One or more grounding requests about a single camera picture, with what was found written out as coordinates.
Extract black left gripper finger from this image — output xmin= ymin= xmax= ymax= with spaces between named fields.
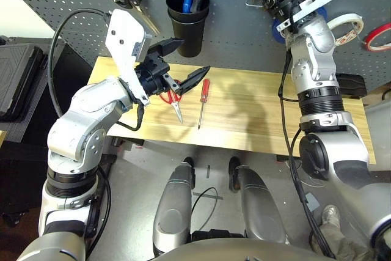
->
xmin=174 ymin=65 xmax=212 ymax=97
xmin=148 ymin=37 xmax=186 ymax=59

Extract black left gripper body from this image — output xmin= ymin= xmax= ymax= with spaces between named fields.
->
xmin=135 ymin=54 xmax=172 ymax=97

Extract red handled screwdriver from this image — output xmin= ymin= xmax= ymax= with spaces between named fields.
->
xmin=197 ymin=78 xmax=211 ymax=130

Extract red handled scissors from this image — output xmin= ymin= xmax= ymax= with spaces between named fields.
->
xmin=158 ymin=79 xmax=184 ymax=125

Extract grey metal pegboard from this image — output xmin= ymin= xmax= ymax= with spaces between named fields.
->
xmin=0 ymin=0 xmax=391 ymax=94

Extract black plastic cup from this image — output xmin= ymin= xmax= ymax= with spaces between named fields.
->
xmin=166 ymin=0 xmax=211 ymax=25
xmin=168 ymin=13 xmax=206 ymax=58

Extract white tape roll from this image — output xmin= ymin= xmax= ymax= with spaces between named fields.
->
xmin=326 ymin=13 xmax=364 ymax=47

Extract red tape roll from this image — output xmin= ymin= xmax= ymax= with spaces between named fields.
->
xmin=364 ymin=22 xmax=391 ymax=53

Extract black plastic tool case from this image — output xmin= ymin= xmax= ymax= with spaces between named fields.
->
xmin=335 ymin=73 xmax=367 ymax=100

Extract long grey floor tape strip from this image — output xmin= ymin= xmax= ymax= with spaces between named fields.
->
xmin=192 ymin=192 xmax=224 ymax=201

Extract silver robot left leg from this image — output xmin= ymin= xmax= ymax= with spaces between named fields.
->
xmin=152 ymin=156 xmax=196 ymax=257

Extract silver robot leg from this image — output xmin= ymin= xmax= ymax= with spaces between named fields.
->
xmin=228 ymin=156 xmax=288 ymax=245
xmin=152 ymin=156 xmax=196 ymax=257

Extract black ribbed hard case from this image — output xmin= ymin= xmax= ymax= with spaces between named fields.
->
xmin=0 ymin=43 xmax=43 ymax=121

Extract silver robot right leg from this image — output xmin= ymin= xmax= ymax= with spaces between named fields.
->
xmin=228 ymin=156 xmax=288 ymax=245

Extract grey foot pedal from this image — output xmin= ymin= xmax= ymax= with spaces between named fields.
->
xmin=305 ymin=193 xmax=319 ymax=211

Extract grey robot torso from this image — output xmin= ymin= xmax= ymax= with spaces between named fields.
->
xmin=146 ymin=238 xmax=337 ymax=261

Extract white sneaker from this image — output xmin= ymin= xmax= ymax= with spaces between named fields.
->
xmin=320 ymin=204 xmax=342 ymax=235

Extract olive trouser leg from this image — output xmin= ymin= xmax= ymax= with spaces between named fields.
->
xmin=317 ymin=227 xmax=375 ymax=261

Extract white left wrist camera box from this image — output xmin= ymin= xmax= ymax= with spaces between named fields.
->
xmin=105 ymin=9 xmax=153 ymax=108

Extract short black left wrist cable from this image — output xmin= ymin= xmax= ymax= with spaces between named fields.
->
xmin=117 ymin=101 xmax=145 ymax=132

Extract black left camera cable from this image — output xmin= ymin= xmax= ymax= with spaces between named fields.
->
xmin=48 ymin=8 xmax=112 ymax=119

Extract thin black floor cable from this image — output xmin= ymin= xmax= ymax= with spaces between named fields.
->
xmin=191 ymin=186 xmax=219 ymax=234

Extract black left shoulder cable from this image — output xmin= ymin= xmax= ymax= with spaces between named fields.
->
xmin=85 ymin=166 xmax=112 ymax=257

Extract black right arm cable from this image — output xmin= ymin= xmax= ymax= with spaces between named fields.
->
xmin=277 ymin=50 xmax=337 ymax=259

